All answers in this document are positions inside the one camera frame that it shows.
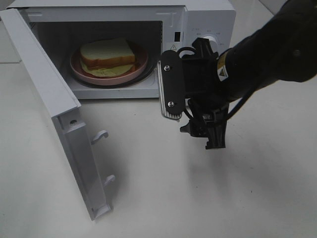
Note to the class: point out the white microwave door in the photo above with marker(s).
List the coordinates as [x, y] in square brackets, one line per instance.
[63, 107]

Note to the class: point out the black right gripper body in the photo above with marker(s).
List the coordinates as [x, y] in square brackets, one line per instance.
[200, 78]

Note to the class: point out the white microwave oven body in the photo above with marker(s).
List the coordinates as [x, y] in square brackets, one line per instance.
[61, 26]

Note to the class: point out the pink round plate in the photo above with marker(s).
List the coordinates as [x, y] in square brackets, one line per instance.
[111, 76]

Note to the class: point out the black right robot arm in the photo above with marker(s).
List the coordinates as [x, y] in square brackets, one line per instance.
[285, 48]

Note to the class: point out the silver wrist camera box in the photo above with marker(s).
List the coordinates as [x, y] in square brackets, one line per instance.
[171, 85]

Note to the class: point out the upper white microwave knob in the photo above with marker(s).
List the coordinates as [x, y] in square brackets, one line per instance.
[213, 42]

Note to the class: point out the white bread sandwich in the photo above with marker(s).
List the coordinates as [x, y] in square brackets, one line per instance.
[107, 53]

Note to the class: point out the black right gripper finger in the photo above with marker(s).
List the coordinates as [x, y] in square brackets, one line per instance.
[203, 49]
[205, 123]

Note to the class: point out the glass microwave turntable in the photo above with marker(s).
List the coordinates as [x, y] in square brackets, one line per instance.
[146, 72]

